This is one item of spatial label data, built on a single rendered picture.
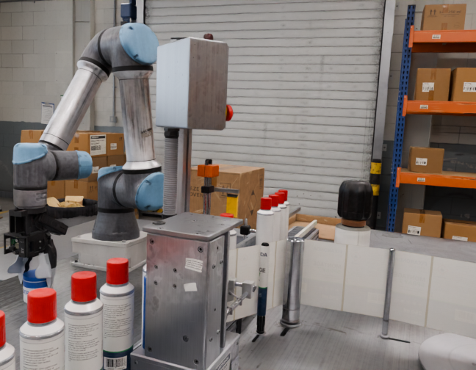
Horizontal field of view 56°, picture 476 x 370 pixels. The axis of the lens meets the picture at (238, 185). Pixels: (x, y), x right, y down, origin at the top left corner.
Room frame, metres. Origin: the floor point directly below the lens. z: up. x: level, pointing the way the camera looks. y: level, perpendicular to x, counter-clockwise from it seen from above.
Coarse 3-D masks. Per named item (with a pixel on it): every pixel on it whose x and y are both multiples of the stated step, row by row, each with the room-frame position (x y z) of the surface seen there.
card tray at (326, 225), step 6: (294, 216) 2.19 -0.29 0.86; (300, 216) 2.22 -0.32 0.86; (306, 216) 2.21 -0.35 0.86; (312, 216) 2.20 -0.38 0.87; (318, 216) 2.19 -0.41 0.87; (294, 222) 2.18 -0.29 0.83; (300, 222) 2.18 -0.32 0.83; (306, 222) 2.19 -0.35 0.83; (318, 222) 2.19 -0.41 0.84; (324, 222) 2.18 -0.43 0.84; (330, 222) 2.17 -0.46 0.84; (336, 222) 2.16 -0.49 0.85; (288, 228) 2.04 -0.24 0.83; (318, 228) 2.07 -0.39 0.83; (324, 228) 2.07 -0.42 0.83; (330, 228) 2.08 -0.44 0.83; (324, 234) 1.96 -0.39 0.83; (330, 234) 1.96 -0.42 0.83
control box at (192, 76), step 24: (168, 48) 1.04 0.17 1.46; (192, 48) 0.96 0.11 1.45; (216, 48) 0.99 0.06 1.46; (168, 72) 1.03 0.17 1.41; (192, 72) 0.96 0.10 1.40; (216, 72) 0.99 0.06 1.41; (168, 96) 1.03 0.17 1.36; (192, 96) 0.96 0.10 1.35; (216, 96) 0.99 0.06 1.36; (168, 120) 1.03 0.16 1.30; (192, 120) 0.96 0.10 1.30; (216, 120) 0.99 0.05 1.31
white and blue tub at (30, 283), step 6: (30, 270) 1.12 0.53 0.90; (24, 276) 1.08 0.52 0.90; (30, 276) 1.08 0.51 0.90; (24, 282) 1.08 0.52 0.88; (30, 282) 1.07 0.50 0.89; (36, 282) 1.07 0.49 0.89; (42, 282) 1.08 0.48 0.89; (24, 288) 1.08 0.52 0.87; (30, 288) 1.07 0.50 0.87; (36, 288) 1.07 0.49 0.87; (24, 294) 1.08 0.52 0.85; (24, 300) 1.08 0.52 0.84
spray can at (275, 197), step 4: (268, 196) 1.40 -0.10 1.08; (272, 196) 1.39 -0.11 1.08; (276, 196) 1.39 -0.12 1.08; (272, 200) 1.39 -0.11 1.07; (276, 200) 1.39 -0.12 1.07; (272, 204) 1.39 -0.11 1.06; (276, 204) 1.39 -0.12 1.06; (272, 208) 1.38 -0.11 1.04; (276, 208) 1.38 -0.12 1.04; (280, 208) 1.40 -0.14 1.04; (276, 212) 1.38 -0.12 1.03; (280, 212) 1.39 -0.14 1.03; (276, 216) 1.38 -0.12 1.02; (280, 216) 1.39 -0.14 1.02; (276, 220) 1.38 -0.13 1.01; (280, 220) 1.39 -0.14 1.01; (276, 224) 1.38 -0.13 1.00; (276, 228) 1.38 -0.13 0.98; (276, 232) 1.38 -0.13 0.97; (276, 236) 1.38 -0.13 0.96; (276, 240) 1.38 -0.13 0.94
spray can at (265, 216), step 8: (264, 200) 1.32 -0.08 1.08; (264, 208) 1.32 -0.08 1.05; (264, 216) 1.31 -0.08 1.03; (272, 216) 1.32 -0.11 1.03; (256, 224) 1.33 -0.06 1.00; (264, 224) 1.31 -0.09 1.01; (272, 224) 1.33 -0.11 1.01; (256, 232) 1.33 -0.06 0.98; (264, 232) 1.31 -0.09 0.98; (272, 232) 1.33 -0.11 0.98; (256, 240) 1.33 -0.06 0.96; (264, 240) 1.31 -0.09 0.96; (272, 240) 1.33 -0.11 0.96
